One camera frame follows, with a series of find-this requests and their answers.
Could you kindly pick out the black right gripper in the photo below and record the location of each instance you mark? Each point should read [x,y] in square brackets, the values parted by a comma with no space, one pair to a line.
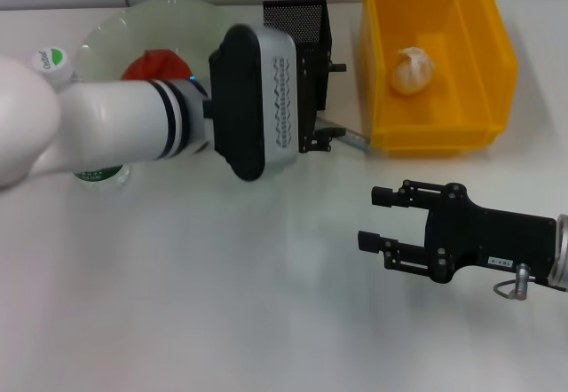
[488,237]

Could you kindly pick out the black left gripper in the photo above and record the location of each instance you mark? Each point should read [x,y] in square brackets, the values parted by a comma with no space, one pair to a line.
[310,90]

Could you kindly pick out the silver grey pen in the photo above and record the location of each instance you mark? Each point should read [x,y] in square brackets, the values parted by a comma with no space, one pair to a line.
[350,139]

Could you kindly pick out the white garlic bulb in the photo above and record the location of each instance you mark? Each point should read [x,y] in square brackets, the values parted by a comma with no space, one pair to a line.
[412,72]

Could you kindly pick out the red tomato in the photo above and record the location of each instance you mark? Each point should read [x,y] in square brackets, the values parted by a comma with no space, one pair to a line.
[155,66]

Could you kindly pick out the clear green-label water bottle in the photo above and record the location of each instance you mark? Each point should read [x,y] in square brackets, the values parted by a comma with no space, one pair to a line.
[51,61]

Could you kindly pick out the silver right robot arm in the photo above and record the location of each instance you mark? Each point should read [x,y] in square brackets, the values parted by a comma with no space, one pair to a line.
[561,254]

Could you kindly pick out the black mesh pen holder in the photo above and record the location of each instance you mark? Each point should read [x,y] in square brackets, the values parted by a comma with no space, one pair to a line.
[293,19]

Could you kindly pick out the translucent green fruit plate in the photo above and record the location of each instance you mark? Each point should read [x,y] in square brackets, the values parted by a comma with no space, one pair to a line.
[155,24]

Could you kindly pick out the yellow plastic bin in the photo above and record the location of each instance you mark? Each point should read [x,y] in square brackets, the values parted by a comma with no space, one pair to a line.
[466,33]

